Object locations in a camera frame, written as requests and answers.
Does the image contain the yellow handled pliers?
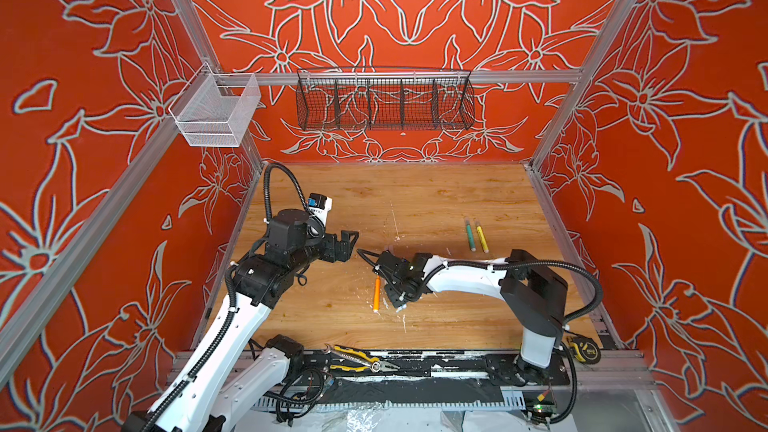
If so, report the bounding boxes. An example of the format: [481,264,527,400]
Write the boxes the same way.
[324,344,401,374]

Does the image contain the yellow tape measure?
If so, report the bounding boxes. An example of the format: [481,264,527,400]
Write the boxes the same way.
[566,336,602,365]

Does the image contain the green pen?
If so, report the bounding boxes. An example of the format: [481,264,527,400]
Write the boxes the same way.
[464,217,477,252]

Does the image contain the white slotted cable duct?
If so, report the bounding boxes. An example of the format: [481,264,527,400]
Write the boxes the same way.
[251,391,529,414]

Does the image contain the white mesh basket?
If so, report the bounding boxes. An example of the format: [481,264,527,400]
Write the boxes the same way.
[169,62,262,148]

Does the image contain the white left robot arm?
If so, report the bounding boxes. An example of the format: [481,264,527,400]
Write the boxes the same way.
[121,163,359,431]

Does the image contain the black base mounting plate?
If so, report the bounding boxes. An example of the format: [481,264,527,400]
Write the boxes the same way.
[278,348,571,388]

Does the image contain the yellow pen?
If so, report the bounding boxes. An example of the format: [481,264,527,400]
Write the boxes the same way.
[475,221,490,254]

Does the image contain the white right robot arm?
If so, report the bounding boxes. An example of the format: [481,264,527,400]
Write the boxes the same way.
[357,249,604,371]

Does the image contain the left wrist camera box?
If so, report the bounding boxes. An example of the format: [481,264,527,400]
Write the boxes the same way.
[307,193,333,226]

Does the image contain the black wire basket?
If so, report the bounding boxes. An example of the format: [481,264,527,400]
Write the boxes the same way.
[296,66,476,132]

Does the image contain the orange pen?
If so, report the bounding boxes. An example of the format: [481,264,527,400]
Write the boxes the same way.
[372,276,382,314]

